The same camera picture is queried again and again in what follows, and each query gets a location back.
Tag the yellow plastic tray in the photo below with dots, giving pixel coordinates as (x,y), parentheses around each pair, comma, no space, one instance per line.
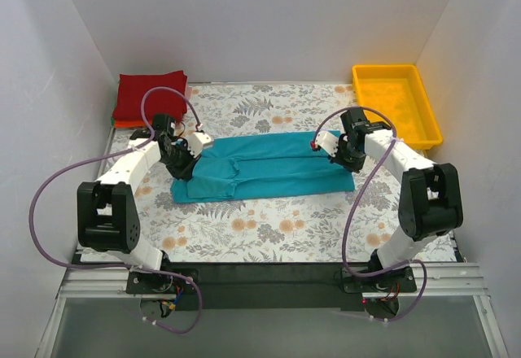
(397,91)

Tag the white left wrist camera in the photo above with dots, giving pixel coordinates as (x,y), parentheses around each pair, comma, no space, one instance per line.
(197,142)

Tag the teal t-shirt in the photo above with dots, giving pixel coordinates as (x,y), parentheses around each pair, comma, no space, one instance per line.
(273,165)

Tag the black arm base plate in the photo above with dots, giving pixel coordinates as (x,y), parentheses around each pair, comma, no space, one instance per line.
(267,285)

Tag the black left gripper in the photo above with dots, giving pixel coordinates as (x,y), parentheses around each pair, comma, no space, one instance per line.
(184,167)

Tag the folded orange t-shirt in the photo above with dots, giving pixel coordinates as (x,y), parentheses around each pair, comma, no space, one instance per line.
(128,124)

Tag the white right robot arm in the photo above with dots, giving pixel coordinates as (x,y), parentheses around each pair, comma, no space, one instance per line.
(430,202)

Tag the folded pink t-shirt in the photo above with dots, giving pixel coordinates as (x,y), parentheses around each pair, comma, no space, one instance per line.
(188,92)

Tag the folded red t-shirt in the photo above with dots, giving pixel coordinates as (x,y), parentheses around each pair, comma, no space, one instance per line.
(132,88)

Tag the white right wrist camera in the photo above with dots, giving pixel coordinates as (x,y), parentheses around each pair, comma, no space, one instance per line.
(326,141)

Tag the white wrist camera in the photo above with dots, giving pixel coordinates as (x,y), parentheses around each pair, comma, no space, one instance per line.
(326,141)
(197,142)

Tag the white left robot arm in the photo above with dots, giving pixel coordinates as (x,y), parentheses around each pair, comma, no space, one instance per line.
(107,215)

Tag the aluminium frame rail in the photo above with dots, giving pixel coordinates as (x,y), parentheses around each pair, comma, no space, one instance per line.
(442,279)

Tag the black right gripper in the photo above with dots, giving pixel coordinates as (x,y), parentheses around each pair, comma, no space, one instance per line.
(348,161)

